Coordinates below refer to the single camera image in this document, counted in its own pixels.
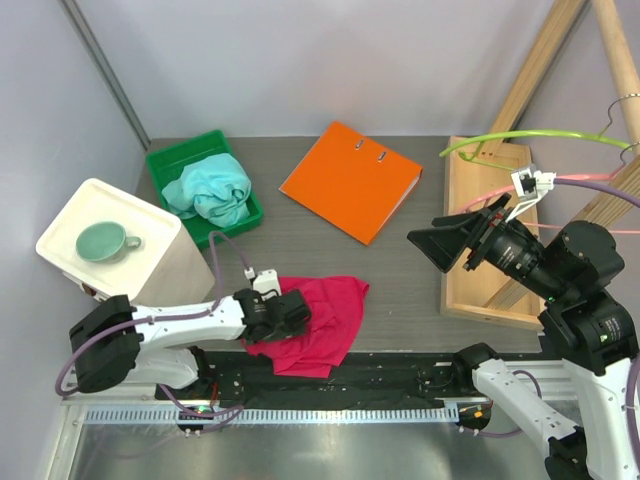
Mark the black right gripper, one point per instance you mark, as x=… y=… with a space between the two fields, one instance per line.
x=448 y=235

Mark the teal t shirt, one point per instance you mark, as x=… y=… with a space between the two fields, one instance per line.
x=215 y=189

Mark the pink plastic hanger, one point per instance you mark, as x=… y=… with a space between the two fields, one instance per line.
x=598 y=178

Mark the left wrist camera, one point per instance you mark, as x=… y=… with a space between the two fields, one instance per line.
x=264 y=284

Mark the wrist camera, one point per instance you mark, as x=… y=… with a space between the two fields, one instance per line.
x=264 y=284
x=531 y=185

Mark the orange ring binder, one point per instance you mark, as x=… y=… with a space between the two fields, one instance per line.
x=352 y=181

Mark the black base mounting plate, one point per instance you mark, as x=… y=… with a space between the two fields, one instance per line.
x=364 y=381

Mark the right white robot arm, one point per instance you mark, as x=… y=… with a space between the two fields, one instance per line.
x=591 y=332

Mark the teal ceramic cup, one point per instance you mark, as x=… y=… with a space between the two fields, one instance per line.
x=105 y=242

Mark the white drawer box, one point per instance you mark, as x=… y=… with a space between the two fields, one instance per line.
x=167 y=270

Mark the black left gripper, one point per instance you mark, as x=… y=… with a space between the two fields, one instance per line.
x=289 y=331

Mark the wooden clothes rack frame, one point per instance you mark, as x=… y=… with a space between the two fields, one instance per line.
x=489 y=182

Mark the white slotted cable duct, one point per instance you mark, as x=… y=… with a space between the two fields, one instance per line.
x=167 y=414

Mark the magenta t shirt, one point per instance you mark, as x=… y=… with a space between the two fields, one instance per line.
x=337 y=305

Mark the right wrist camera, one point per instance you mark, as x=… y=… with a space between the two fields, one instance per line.
x=531 y=185

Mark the green plastic hanger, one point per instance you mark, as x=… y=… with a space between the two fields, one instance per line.
x=600 y=137

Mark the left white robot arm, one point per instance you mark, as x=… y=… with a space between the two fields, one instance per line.
x=119 y=342

